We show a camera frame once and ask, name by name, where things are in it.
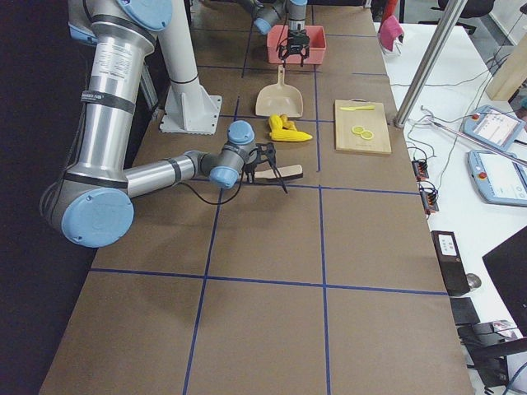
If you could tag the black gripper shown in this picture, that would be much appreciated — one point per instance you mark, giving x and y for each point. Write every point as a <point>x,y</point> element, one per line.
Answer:
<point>295,40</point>
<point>251,168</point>

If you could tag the beige hand brush black bristles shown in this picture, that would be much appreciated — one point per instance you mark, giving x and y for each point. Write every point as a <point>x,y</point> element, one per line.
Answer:
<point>286,172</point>

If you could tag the yellow toy corn cob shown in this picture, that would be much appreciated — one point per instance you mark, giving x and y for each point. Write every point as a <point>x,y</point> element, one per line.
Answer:
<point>288,135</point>

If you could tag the brown toy ginger root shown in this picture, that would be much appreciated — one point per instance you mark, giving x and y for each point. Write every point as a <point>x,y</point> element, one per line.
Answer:
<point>287,123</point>

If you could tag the beige plastic dustpan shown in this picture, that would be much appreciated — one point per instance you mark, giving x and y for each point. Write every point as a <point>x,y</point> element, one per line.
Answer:
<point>279,98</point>

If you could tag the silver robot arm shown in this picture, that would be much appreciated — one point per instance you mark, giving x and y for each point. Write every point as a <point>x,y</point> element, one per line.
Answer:
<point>91,202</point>
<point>265,17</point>

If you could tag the pink plastic bin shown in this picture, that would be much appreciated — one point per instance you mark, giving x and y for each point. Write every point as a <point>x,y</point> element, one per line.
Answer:
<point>317,44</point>

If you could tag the lemon slice near board centre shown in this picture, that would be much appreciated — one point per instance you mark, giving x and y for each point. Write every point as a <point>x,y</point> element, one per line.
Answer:
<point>358,130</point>

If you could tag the yellow plastic toy knife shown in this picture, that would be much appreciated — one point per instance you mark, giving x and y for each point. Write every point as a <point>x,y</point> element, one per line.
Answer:
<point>357,108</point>

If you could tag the lemon slice near board edge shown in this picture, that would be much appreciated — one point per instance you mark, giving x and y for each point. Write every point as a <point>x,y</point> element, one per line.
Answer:
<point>367,135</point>

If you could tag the pink cloth on stand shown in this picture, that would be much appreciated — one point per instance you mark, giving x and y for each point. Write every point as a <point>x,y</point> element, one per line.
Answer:
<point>390,36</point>

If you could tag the wooden cutting board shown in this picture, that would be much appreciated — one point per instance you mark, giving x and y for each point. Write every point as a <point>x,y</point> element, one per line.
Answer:
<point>372,120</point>

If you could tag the upper orange black connector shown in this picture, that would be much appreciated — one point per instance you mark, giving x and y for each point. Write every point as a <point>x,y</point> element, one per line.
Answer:
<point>420,169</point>

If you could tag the orange black connector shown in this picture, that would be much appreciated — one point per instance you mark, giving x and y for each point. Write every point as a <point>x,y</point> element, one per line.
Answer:
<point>420,169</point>
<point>429,197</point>

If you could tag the lower orange black connector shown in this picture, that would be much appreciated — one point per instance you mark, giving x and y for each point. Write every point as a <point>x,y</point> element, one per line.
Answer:
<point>429,197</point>

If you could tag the upper teach pendant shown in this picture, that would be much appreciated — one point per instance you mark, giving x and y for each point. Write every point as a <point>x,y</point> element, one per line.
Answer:
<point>493,127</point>

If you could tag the teach pendant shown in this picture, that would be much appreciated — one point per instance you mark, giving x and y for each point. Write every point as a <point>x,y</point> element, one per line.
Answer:
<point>493,127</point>
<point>499,181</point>

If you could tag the black rectangular box device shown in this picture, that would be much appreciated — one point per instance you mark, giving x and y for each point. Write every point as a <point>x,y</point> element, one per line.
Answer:
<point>450,263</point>

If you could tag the lower teach pendant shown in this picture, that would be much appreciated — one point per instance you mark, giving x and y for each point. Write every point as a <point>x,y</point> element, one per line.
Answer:
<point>499,181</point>

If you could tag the black monitor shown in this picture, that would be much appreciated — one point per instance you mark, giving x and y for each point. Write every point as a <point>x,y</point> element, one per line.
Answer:
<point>506,265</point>

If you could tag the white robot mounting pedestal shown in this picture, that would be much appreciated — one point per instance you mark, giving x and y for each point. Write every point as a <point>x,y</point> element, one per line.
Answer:
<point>188,107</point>

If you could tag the aluminium frame post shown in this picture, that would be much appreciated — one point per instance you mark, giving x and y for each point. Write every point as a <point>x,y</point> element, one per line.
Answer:
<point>441,34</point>

